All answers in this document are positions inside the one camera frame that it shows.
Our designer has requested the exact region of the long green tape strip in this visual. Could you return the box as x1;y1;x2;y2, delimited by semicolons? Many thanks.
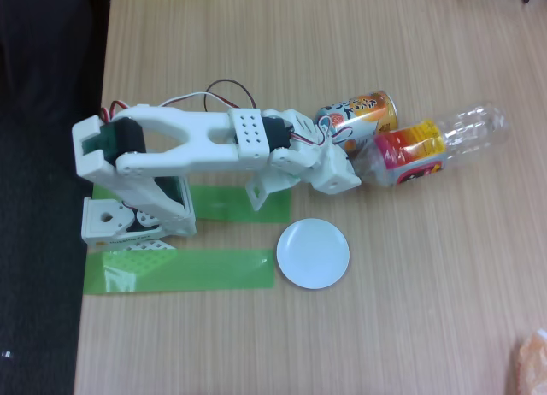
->
83;248;276;297

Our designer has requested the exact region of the short green tape strip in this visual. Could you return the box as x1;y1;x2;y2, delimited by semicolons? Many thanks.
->
91;183;292;225

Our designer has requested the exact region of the orange plastic bag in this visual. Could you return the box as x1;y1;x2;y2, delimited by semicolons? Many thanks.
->
508;328;547;395

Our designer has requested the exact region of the small white round plate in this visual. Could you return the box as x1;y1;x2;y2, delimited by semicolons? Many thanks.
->
275;217;351;291

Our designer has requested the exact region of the blue orange aluminium bottle can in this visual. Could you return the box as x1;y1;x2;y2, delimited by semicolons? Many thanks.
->
314;90;399;155

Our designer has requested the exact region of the clear plastic bottle pink-yellow label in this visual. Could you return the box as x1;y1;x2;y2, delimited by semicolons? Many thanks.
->
350;100;509;189

